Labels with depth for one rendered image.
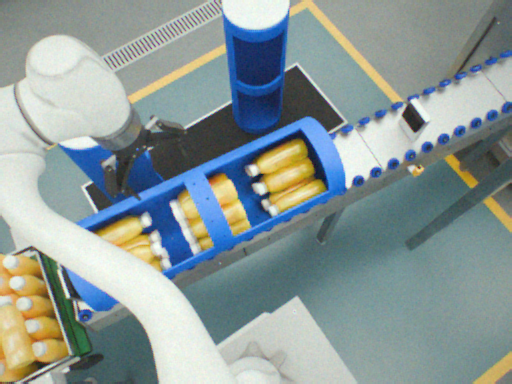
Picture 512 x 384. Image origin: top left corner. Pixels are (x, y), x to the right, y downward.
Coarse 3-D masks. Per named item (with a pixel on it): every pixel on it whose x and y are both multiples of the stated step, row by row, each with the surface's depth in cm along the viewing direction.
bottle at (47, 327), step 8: (40, 320) 136; (48, 320) 138; (56, 320) 145; (40, 328) 135; (48, 328) 137; (56, 328) 142; (32, 336) 135; (40, 336) 135; (48, 336) 139; (56, 336) 144
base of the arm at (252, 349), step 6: (252, 342) 131; (246, 348) 130; (252, 348) 130; (258, 348) 130; (246, 354) 129; (252, 354) 129; (258, 354) 129; (276, 354) 128; (282, 354) 128; (270, 360) 127; (276, 360) 127; (282, 360) 127; (276, 366) 126; (282, 378) 127; (288, 378) 128
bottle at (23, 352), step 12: (0, 312) 127; (12, 312) 128; (0, 324) 125; (12, 324) 126; (24, 324) 129; (0, 336) 125; (12, 336) 124; (24, 336) 126; (12, 348) 123; (24, 348) 124; (12, 360) 122; (24, 360) 123
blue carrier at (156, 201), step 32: (288, 128) 144; (320, 128) 140; (224, 160) 139; (320, 160) 137; (160, 192) 135; (192, 192) 132; (96, 224) 147; (160, 224) 156; (224, 224) 133; (256, 224) 154; (192, 256) 150; (96, 288) 127
